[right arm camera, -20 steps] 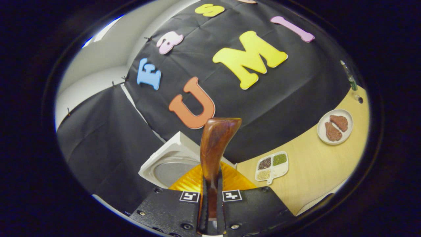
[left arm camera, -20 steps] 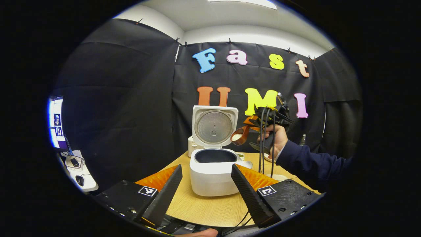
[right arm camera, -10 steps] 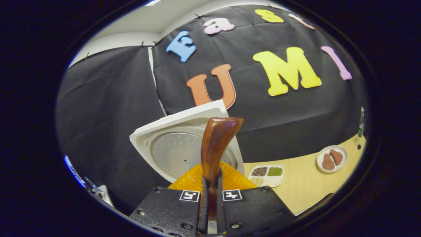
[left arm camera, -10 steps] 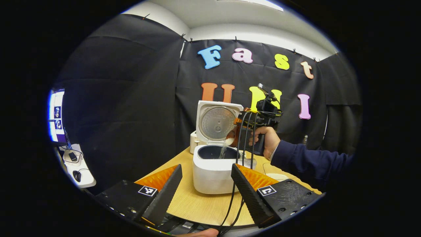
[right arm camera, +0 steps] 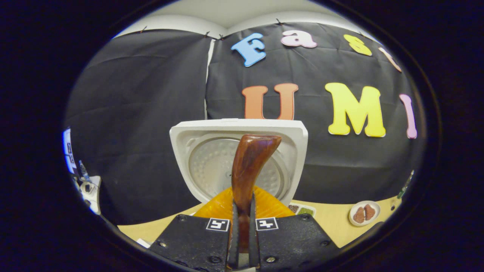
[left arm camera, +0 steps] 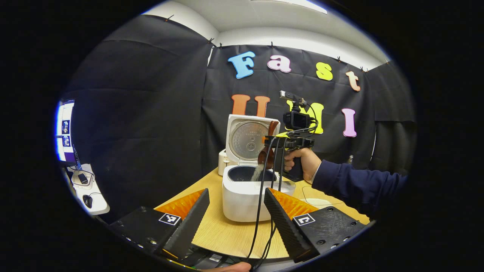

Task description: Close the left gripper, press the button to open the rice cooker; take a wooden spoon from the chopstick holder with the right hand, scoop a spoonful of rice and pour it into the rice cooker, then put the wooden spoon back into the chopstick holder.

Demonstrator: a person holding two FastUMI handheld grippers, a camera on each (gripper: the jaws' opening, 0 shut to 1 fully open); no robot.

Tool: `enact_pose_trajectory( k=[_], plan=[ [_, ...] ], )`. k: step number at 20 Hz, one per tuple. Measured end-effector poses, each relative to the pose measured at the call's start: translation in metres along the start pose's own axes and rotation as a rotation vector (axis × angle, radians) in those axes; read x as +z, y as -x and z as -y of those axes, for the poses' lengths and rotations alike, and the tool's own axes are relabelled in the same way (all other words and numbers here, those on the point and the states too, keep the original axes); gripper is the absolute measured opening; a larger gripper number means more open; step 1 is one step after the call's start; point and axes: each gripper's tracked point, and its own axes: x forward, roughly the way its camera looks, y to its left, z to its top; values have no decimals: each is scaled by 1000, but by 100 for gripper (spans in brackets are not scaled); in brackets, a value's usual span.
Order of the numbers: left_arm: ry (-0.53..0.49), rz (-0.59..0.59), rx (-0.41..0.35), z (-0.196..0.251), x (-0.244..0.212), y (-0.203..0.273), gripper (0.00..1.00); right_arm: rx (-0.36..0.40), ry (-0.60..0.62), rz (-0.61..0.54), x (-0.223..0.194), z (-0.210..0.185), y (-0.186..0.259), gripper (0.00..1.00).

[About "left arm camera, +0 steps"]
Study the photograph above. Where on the black computer mouse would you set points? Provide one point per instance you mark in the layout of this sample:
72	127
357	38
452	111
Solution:
87	201

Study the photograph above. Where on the white toaster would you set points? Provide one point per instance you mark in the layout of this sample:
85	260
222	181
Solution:
223	166

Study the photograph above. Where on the white rice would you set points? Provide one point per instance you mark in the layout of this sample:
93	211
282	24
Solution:
319	203

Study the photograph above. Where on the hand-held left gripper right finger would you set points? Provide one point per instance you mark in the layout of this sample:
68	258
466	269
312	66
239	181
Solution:
285	226

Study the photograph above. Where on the computer monitor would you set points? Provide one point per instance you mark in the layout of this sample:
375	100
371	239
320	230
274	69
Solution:
66	128

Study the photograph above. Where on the white side desk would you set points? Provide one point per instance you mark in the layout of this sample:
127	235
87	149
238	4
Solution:
99	206

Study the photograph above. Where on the black backdrop cloth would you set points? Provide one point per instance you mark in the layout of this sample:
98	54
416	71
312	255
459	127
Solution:
151	132

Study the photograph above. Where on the clear plastic water bottle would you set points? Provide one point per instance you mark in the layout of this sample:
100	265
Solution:
351	160

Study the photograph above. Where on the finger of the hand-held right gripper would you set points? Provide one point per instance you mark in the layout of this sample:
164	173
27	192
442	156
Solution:
271	139

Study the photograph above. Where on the white rice cooker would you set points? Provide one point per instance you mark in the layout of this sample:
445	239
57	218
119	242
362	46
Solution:
242	204

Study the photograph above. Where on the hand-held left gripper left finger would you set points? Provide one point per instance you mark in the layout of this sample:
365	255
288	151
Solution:
189	226

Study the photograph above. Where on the brown wooden spoon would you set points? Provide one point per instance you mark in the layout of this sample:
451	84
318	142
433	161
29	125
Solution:
266	156

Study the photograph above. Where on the clear rice container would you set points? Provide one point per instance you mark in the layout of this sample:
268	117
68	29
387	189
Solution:
308	190

